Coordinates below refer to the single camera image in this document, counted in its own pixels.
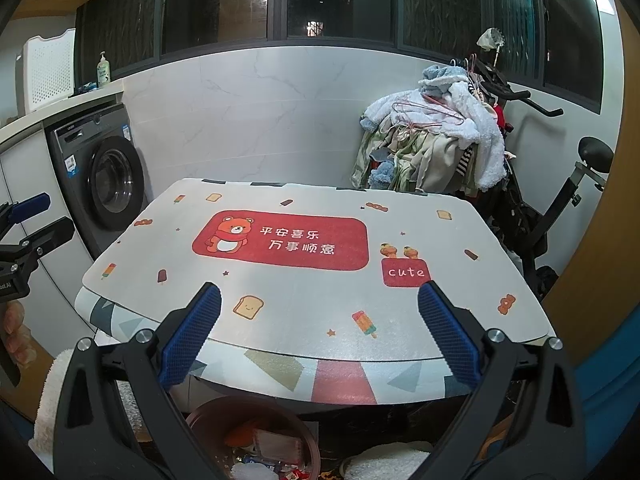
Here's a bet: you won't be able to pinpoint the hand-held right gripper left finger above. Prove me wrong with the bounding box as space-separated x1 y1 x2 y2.
52 282 222 480

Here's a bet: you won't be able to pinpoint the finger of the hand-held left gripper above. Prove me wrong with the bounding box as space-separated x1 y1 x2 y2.
0 193 51 233
0 217 76 281

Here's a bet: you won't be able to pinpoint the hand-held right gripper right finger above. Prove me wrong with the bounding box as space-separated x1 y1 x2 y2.
417 280 586 480

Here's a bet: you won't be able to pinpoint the brown plastic bin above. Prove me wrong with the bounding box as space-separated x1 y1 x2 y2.
182 396 321 480

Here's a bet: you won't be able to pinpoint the person's left hand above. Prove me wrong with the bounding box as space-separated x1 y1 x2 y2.
1 301 40 365

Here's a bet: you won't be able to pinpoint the patterned tablecloth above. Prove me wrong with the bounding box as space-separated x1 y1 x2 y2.
75 179 548 406

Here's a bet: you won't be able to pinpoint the grey washing machine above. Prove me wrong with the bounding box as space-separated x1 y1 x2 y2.
45 102 151 261

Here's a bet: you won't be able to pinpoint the printed table mat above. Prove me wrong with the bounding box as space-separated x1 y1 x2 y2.
82 177 555 361

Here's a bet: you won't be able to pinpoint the white fluffy cloth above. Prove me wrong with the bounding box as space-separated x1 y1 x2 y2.
340 441 436 480
29 347 151 461

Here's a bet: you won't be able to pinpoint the white laundry basket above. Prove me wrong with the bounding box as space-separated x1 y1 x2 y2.
22 28 77 113

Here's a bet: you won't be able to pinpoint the blue rounded object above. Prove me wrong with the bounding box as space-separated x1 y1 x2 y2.
572 355 640 421

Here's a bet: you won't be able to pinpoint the pile of clothes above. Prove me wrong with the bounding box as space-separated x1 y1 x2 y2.
350 62 511 196

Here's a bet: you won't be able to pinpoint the black exercise bike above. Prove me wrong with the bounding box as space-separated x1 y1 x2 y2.
470 55 616 301

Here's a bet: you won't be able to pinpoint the pink wire hanger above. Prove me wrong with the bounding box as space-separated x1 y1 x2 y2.
391 101 466 128

